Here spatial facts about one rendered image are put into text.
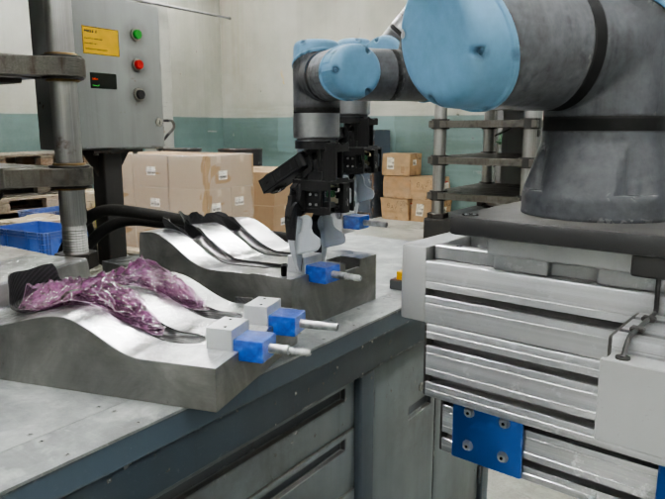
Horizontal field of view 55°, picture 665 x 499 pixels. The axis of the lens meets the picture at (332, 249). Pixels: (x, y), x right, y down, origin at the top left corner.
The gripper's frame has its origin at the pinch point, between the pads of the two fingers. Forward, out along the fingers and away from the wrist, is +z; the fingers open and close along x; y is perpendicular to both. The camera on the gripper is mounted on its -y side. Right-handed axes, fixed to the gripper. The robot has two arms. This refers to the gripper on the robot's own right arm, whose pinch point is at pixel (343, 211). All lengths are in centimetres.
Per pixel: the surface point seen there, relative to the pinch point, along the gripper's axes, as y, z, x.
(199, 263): -7.3, 6.2, -35.4
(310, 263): 13.6, 4.6, -30.0
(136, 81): -73, -31, 4
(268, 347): 26, 9, -55
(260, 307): 19, 7, -49
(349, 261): 12.0, 7.0, -15.7
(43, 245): -330, 60, 120
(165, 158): -322, 5, 222
